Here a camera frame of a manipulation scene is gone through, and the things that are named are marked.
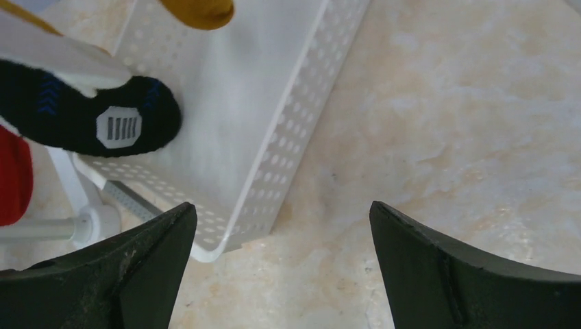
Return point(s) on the red snowflake sock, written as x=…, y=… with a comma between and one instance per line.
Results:
x=16, y=177

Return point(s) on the white clothes rack stand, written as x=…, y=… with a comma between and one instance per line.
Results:
x=65, y=206

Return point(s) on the black sock with grey pattern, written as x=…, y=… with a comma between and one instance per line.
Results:
x=138, y=117

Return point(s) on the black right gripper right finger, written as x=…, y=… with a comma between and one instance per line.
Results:
x=435, y=281

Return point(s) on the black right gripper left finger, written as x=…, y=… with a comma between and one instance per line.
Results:
x=130, y=280

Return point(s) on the mustard yellow striped sock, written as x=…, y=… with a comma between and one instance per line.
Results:
x=201, y=14

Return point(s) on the white perforated plastic basket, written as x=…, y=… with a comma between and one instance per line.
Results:
x=251, y=94

